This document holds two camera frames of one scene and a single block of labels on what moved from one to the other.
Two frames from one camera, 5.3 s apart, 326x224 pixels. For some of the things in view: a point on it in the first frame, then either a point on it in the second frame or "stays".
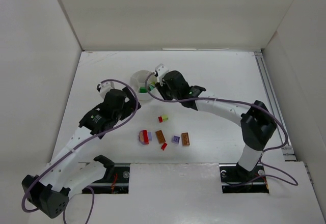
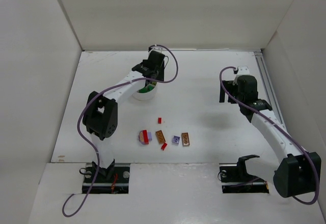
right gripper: [160, 89] to [227, 85]
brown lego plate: [160, 136] stays
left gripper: [130, 98] to [158, 74]
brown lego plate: [185, 139] stays
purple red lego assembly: [144, 136] stays
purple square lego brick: [175, 139] stays
